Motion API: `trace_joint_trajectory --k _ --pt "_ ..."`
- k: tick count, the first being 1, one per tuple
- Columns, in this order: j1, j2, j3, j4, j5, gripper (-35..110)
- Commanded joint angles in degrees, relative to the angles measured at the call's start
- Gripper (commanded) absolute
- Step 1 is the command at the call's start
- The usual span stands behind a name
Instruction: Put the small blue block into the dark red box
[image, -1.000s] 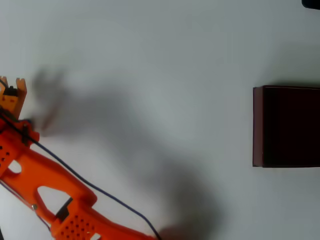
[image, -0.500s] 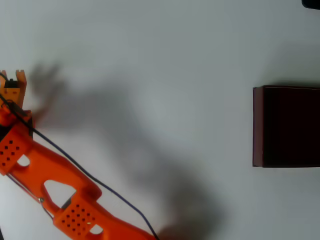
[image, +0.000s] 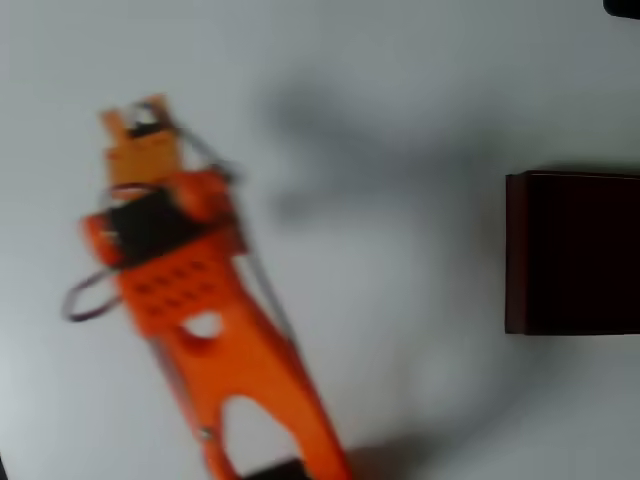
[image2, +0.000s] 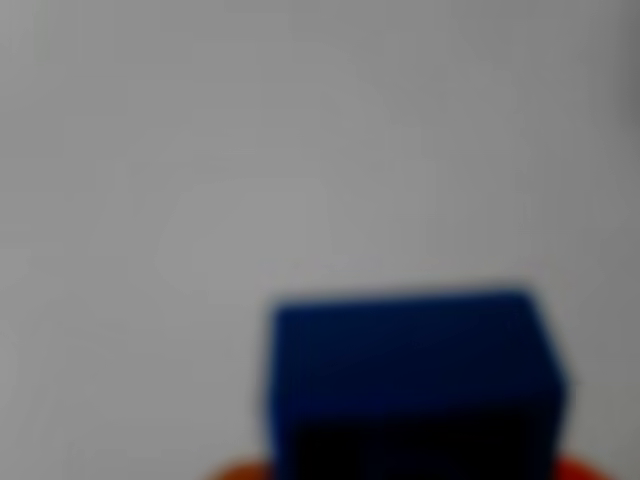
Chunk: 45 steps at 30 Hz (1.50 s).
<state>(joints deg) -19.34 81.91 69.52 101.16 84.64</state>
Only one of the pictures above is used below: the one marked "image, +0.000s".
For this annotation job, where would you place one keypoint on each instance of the small black gripper camera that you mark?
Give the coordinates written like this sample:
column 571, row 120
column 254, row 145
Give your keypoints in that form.
column 144, row 124

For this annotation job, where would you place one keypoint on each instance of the dark brown box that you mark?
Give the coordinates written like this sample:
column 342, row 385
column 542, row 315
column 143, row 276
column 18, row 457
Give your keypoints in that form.
column 575, row 252

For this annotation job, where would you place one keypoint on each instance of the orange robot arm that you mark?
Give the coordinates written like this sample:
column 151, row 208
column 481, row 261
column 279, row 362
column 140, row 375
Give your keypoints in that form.
column 210, row 310

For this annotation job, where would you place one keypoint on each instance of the black object at edge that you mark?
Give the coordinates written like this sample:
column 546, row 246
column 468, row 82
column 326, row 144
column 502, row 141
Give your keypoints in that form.
column 624, row 7

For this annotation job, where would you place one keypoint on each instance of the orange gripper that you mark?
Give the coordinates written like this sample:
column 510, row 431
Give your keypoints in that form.
column 131, row 121

